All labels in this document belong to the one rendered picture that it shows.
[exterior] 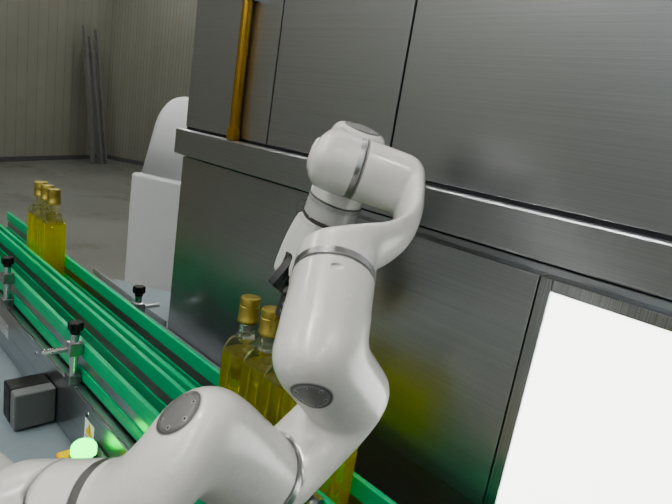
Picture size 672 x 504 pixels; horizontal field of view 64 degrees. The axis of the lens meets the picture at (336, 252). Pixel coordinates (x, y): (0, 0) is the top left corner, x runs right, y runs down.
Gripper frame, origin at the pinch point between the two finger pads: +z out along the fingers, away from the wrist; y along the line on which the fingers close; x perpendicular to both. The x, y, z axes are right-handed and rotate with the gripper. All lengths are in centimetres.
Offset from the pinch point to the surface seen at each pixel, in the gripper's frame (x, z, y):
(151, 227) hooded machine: -205, 100, -87
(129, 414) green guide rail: -16.0, 32.2, 13.6
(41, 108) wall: -976, 287, -258
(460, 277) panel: 16.0, -14.3, -12.4
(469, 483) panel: 31.3, 10.6, -12.6
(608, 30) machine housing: 17, -49, -15
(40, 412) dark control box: -40, 52, 19
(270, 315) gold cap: -3.6, 4.1, 1.1
